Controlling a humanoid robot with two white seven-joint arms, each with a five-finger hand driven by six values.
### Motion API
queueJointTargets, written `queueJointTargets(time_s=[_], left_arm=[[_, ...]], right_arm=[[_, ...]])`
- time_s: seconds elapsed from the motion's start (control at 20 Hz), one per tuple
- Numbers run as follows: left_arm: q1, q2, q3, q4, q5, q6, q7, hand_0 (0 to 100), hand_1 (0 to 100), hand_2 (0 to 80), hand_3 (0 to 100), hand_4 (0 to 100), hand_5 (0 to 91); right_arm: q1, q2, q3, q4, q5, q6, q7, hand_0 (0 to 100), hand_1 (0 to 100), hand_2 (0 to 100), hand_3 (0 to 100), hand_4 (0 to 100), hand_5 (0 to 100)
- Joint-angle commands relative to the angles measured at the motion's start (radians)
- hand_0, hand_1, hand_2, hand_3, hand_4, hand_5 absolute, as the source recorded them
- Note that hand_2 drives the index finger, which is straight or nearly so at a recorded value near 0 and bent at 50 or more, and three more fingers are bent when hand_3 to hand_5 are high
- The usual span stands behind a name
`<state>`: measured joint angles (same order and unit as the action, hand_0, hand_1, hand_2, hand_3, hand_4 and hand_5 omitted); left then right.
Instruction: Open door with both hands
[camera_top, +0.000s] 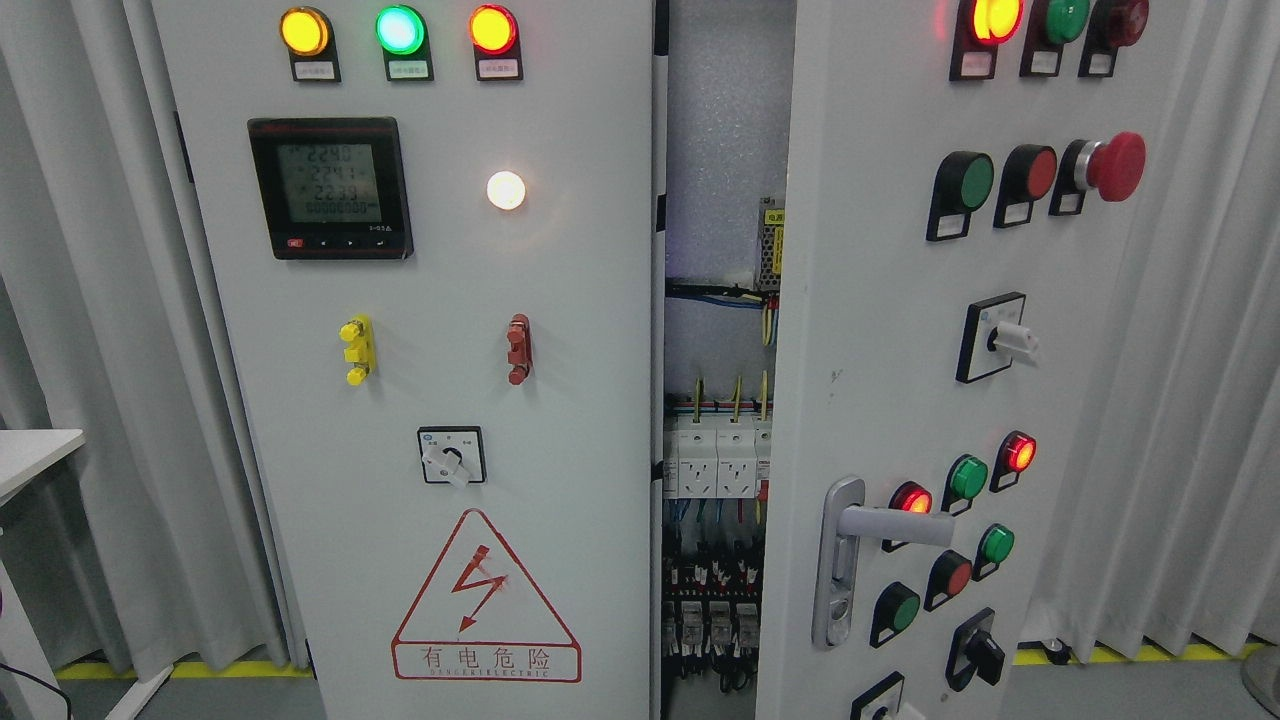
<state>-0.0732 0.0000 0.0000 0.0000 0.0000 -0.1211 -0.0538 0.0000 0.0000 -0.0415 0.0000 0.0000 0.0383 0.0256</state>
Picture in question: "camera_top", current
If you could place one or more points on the grey cabinet door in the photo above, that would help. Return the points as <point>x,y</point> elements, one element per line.
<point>567,453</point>
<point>872,321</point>

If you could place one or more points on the white socket breaker row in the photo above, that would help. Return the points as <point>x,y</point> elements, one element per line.
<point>717,456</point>

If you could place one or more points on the metal mesh power supply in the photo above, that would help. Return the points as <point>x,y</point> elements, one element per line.
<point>771,230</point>

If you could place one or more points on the white lit indicator lamp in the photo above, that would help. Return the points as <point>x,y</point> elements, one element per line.
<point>506,190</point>

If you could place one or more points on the relay and terminal row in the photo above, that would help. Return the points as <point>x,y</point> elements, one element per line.
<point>710,612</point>

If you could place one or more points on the red electric hazard sticker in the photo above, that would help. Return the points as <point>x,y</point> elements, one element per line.
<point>480,617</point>

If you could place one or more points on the black digital power meter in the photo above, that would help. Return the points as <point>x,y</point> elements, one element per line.
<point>332,188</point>

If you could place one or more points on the red indicator light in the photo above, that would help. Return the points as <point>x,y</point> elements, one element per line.
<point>493,30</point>

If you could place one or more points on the green indicator light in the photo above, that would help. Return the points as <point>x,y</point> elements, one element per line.
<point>404,40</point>

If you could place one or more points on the yellow indicator light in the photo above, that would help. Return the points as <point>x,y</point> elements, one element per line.
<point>308,35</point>

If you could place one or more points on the red mushroom emergency button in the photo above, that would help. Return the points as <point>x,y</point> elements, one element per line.
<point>1112,168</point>

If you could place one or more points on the grey curtain left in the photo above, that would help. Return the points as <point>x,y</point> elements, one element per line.
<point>153,541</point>

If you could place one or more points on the grey curtain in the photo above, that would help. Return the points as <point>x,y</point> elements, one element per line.
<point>153,541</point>
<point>1166,527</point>

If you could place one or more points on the grey curtain right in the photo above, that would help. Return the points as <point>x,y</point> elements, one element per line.
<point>1166,527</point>

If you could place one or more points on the white desk corner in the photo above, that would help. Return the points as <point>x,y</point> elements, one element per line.
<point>26,453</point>

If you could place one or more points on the left door rotary switch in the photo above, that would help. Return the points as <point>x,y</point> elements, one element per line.
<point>452,456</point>

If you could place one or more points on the silver door lever handle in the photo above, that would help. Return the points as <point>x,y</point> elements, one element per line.
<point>845,521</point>

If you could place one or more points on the right door white rotary switch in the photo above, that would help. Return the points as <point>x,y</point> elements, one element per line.
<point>994,337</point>

